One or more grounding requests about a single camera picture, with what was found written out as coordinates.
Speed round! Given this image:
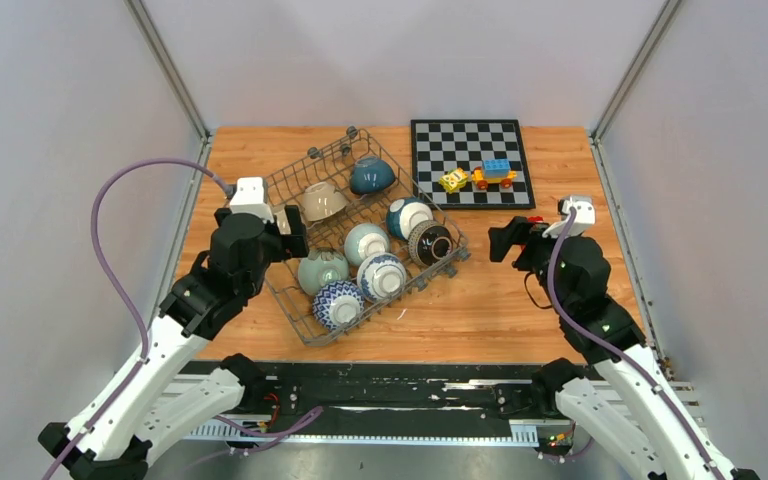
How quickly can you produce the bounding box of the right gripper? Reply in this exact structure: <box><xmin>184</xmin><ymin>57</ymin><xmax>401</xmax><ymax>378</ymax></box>
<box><xmin>487</xmin><ymin>216</ymin><xmax>580</xmax><ymax>315</ymax></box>

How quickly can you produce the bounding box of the blue zigzag red bowl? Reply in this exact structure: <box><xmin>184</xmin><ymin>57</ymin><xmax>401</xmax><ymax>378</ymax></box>
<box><xmin>312</xmin><ymin>280</ymin><xmax>364</xmax><ymax>331</ymax></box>

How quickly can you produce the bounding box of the grey wire dish rack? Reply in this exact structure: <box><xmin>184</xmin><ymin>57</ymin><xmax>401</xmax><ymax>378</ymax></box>
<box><xmin>266</xmin><ymin>127</ymin><xmax>469</xmax><ymax>347</ymax></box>

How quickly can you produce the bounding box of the white blue floral bowl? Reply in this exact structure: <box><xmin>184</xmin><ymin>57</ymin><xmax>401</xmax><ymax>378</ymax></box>
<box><xmin>356</xmin><ymin>252</ymin><xmax>408</xmax><ymax>302</ymax></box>

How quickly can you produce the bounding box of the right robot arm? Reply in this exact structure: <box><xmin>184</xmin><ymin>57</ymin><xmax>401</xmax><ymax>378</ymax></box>
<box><xmin>488</xmin><ymin>217</ymin><xmax>758</xmax><ymax>479</ymax></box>

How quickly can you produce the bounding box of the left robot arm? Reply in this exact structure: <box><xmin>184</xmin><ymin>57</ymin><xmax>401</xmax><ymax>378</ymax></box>
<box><xmin>38</xmin><ymin>205</ymin><xmax>309</xmax><ymax>479</ymax></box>

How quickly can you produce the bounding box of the beige bowl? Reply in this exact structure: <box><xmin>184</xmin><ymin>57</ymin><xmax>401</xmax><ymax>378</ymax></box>
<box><xmin>272</xmin><ymin>206</ymin><xmax>292</xmax><ymax>235</ymax></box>
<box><xmin>300</xmin><ymin>181</ymin><xmax>349</xmax><ymax>223</ymax></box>

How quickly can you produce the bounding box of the mint green flower bowl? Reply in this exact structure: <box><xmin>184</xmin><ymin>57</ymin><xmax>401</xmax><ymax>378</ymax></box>
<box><xmin>297</xmin><ymin>247</ymin><xmax>350</xmax><ymax>297</ymax></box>

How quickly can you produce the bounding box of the blue orange toy car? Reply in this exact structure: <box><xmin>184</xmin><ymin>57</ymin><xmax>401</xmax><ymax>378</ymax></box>
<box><xmin>471</xmin><ymin>158</ymin><xmax>517</xmax><ymax>190</ymax></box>

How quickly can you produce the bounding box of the light teal checked bowl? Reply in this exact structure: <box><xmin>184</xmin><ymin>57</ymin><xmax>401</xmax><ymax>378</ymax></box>
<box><xmin>343</xmin><ymin>223</ymin><xmax>390</xmax><ymax>267</ymax></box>

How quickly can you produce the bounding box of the dark patterned bowl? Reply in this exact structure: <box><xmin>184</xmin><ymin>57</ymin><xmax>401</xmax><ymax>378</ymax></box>
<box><xmin>408</xmin><ymin>220</ymin><xmax>454</xmax><ymax>267</ymax></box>

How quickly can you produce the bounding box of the yellow toy block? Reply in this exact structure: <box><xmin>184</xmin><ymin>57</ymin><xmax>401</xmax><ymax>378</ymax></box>
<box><xmin>438</xmin><ymin>167</ymin><xmax>471</xmax><ymax>194</ymax></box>

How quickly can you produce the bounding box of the teal white bowl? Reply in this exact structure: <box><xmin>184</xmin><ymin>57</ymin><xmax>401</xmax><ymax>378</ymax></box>
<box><xmin>386</xmin><ymin>197</ymin><xmax>434</xmax><ymax>240</ymax></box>

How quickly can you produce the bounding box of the dark blue bowl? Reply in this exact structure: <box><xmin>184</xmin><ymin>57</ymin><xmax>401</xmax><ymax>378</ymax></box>
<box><xmin>349</xmin><ymin>156</ymin><xmax>396</xmax><ymax>196</ymax></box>

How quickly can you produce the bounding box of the black white chessboard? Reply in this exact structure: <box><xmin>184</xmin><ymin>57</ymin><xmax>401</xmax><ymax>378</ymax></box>
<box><xmin>410</xmin><ymin>119</ymin><xmax>536</xmax><ymax>210</ymax></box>

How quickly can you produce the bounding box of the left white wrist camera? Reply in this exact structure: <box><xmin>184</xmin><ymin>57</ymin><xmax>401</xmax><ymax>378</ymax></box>
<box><xmin>229</xmin><ymin>177</ymin><xmax>274</xmax><ymax>223</ymax></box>

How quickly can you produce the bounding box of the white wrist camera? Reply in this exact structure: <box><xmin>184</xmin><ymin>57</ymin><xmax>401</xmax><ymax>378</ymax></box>
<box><xmin>229</xmin><ymin>177</ymin><xmax>274</xmax><ymax>223</ymax></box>
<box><xmin>542</xmin><ymin>195</ymin><xmax>596</xmax><ymax>239</ymax></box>

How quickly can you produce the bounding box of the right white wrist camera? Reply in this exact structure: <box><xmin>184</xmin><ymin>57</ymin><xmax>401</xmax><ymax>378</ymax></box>
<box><xmin>542</xmin><ymin>195</ymin><xmax>596</xmax><ymax>239</ymax></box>

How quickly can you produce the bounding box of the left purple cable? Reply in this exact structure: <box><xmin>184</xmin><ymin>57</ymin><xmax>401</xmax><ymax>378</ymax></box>
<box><xmin>40</xmin><ymin>158</ymin><xmax>236</xmax><ymax>480</ymax></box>

